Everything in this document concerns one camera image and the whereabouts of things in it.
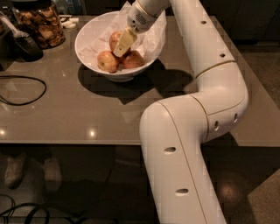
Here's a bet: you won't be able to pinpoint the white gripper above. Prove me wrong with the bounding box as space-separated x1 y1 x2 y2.
114 0 171 57

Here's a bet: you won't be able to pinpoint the red apple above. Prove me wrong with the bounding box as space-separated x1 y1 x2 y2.
97 51 119 73
122 51 144 69
109 31 130 58

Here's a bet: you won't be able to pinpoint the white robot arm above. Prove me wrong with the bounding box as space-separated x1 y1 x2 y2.
115 0 249 224

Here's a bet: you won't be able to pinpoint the white ceramic bowl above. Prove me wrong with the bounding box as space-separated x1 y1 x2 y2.
74 10 165 83

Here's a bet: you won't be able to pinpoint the white tissue paper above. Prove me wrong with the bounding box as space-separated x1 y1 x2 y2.
79 1 168 67

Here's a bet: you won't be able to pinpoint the small white items on table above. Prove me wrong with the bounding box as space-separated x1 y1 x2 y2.
60 17 79 29

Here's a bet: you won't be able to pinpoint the glass jar of dried chips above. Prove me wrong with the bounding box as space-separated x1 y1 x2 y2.
11 0 66 49

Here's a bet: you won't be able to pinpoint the right white shoe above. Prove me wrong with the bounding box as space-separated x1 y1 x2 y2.
43 157 62 192

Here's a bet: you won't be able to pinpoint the white shoe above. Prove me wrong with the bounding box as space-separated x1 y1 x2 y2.
4 154 26 189
43 157 62 192

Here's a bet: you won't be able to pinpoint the left white shoe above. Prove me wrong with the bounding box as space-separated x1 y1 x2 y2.
4 154 26 189

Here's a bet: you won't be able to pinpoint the black cable on table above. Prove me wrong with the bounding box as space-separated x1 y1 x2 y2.
0 75 48 107

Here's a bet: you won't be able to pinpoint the black cables on floor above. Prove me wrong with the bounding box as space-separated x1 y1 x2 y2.
0 180 122 224

